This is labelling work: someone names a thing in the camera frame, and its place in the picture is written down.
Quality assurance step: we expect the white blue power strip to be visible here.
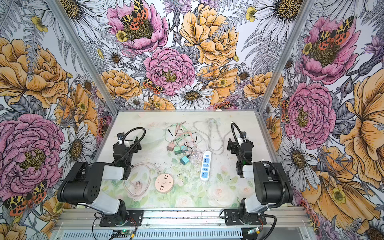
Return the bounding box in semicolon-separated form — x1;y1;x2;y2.
200;151;212;182

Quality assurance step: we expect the pink charger plug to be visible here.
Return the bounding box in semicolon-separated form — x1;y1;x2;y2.
167;143;176;152

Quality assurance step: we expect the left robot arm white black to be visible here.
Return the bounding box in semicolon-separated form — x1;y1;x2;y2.
57;127;146;226

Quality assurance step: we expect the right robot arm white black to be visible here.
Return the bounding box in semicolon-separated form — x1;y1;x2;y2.
224;132;293;226

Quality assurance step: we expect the teal green charger plug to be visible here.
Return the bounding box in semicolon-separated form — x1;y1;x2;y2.
181;146;189;153

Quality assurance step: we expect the round pink power socket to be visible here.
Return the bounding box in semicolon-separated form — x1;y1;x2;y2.
155;174;174;194

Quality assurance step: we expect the white power strip cable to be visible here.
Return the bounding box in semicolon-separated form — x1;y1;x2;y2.
192;117;233;155

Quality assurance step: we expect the clear pink socket cable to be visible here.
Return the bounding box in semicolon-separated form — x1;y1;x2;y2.
122;161;162;202

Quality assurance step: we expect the green thin cable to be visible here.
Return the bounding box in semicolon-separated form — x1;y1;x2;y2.
163;123;193;145

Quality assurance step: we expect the black thin cable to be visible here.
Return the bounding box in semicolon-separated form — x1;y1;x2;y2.
167;128;199;151

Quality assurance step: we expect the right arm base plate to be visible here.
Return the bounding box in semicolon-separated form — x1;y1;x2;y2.
219;209;267;226

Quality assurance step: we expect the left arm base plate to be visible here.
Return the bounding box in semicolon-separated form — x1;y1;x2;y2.
100;210;145;227

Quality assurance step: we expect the aluminium front rail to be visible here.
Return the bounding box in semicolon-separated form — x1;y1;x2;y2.
51;207;316;240

